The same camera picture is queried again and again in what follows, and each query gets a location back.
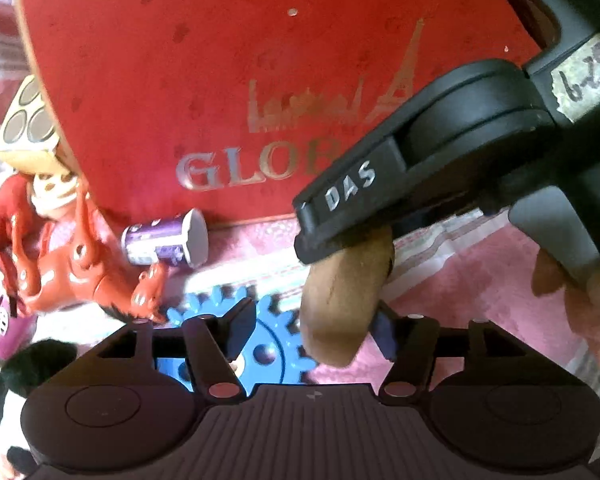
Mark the cream striped toy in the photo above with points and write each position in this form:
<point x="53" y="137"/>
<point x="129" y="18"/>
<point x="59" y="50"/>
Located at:
<point x="55" y="192"/>

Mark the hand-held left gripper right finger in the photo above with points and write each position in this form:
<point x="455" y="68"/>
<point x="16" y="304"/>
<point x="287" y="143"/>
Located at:
<point x="387" y="332"/>

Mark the small gold carton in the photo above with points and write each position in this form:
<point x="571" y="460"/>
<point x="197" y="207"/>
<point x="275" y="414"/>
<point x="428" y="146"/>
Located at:
<point x="25" y="125"/>

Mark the purple yogurt cup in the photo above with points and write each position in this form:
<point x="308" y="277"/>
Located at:
<point x="155" y="240"/>

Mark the red plastic toy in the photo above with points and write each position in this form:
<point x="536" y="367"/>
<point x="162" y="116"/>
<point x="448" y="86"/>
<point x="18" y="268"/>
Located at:
<point x="0" y="210"/>

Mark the orange plastic toy horse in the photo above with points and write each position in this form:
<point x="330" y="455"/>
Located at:
<point x="65" y="270"/>

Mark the blue plastic gear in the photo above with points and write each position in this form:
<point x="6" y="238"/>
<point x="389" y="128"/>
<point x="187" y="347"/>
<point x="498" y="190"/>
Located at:
<point x="275" y="340"/>

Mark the red cardboard box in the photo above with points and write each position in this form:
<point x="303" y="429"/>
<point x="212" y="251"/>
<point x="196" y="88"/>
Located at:
<point x="205" y="90"/>

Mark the brown toy bread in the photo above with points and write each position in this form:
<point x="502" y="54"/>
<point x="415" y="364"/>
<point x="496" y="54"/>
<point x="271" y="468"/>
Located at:
<point x="340" y="305"/>

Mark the panda plush toy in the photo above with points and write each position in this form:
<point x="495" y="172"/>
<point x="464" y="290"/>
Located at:
<point x="15" y="375"/>

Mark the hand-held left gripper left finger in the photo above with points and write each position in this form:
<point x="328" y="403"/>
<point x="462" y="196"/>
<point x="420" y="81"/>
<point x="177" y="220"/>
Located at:
<point x="241" y="327"/>

